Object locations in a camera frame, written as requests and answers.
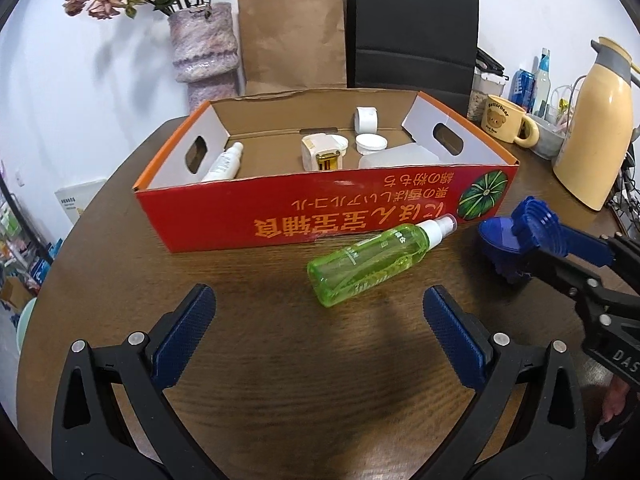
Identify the yellow bear mug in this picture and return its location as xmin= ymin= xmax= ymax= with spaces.
xmin=480 ymin=94 xmax=540 ymax=148

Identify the cream cube box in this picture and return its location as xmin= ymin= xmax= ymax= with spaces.
xmin=302 ymin=133 xmax=343 ymax=172

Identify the white flat box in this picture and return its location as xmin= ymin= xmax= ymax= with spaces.
xmin=54 ymin=178 xmax=106 ymax=224

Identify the pink textured vase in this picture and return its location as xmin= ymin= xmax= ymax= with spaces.
xmin=168 ymin=2 xmax=240 ymax=112

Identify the blue round jar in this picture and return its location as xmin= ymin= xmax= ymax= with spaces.
xmin=477 ymin=217 xmax=530 ymax=283

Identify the white spray bottle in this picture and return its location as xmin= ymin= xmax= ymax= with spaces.
xmin=202 ymin=142 xmax=244 ymax=183

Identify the mint green basin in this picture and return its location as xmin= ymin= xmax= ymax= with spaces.
xmin=16 ymin=297 xmax=37 ymax=354

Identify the grey ceramic bowl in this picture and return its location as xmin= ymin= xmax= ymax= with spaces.
xmin=528 ymin=114 xmax=565 ymax=160

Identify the glass food jar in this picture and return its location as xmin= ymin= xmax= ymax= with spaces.
xmin=466 ymin=70 xmax=509 ymax=122

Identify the white tape roll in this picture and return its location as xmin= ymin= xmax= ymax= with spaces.
xmin=354 ymin=106 xmax=378 ymax=134

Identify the blue gear lid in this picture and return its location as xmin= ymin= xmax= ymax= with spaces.
xmin=511 ymin=196 xmax=568 ymax=257

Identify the person's right hand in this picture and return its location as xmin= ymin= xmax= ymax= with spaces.
xmin=602 ymin=375 xmax=639 ymax=422

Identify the clear plastic container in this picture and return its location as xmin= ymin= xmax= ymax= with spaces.
xmin=358 ymin=143 xmax=440 ymax=169

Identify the white ribbed cap jar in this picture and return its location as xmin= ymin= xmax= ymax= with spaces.
xmin=355 ymin=133 xmax=388 ymax=155

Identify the black paper bag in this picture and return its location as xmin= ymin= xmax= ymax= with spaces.
xmin=345 ymin=0 xmax=480 ymax=115

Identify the clear plastic bottle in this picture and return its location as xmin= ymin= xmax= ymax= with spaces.
xmin=530 ymin=48 xmax=551 ymax=118

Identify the green spray bottle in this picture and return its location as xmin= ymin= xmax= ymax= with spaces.
xmin=307 ymin=214 xmax=458 ymax=308

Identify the brown paper bag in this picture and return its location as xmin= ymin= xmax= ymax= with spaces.
xmin=238 ymin=0 xmax=347 ymax=94

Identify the cream thermos jug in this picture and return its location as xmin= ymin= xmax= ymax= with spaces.
xmin=553 ymin=37 xmax=639 ymax=211

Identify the white round jar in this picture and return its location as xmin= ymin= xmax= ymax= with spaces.
xmin=328 ymin=133 xmax=349 ymax=157

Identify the red cardboard box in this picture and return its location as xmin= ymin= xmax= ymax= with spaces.
xmin=134 ymin=89 xmax=518 ymax=252

